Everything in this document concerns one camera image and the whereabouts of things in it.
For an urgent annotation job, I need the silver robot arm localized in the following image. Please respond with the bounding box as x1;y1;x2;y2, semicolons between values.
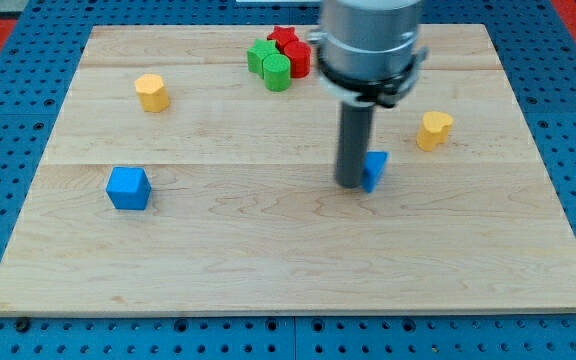
308;0;427;108

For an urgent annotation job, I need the red star block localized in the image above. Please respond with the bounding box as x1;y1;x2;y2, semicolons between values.
266;25;299;52

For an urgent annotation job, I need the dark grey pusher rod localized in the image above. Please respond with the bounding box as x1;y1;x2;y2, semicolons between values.
335;102;374;188

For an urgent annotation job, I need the green star block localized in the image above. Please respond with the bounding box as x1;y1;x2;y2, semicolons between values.
246;39;279;78

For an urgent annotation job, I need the light wooden board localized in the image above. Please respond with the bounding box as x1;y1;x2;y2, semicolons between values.
0;24;576;318

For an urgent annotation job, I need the yellow heart block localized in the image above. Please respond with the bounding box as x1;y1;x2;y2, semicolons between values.
416;111;454;152

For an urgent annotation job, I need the blue cube block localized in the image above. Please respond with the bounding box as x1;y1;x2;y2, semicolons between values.
106;167;151;211

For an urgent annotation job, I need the yellow hexagon block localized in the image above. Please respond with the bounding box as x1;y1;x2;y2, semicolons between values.
134;74;170;113

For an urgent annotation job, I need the green cylinder block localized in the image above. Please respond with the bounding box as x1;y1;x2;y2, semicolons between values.
262;54;291;92

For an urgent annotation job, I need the blue triangle block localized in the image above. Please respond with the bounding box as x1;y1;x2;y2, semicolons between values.
361;151;389;193

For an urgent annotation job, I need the red cylinder block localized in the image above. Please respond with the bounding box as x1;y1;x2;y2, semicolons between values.
283;41;311;78

